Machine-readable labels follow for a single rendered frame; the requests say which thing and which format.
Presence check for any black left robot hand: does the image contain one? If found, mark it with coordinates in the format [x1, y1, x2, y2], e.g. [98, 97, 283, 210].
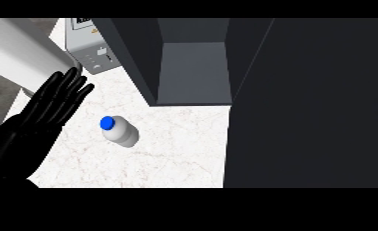
[0, 67, 96, 189]

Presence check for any dark grey open cabinet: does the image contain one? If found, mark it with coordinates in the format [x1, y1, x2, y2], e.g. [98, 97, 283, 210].
[91, 18, 274, 107]

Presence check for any dark grey cabinet door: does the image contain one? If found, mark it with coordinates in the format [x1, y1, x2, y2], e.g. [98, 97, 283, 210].
[223, 18, 378, 189]

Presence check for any white bottle with blue cap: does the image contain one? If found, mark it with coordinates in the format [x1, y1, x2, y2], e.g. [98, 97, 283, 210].
[98, 115, 140, 148]

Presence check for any pale grey appliance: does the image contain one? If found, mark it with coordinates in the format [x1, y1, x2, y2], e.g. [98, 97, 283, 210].
[65, 18, 122, 75]

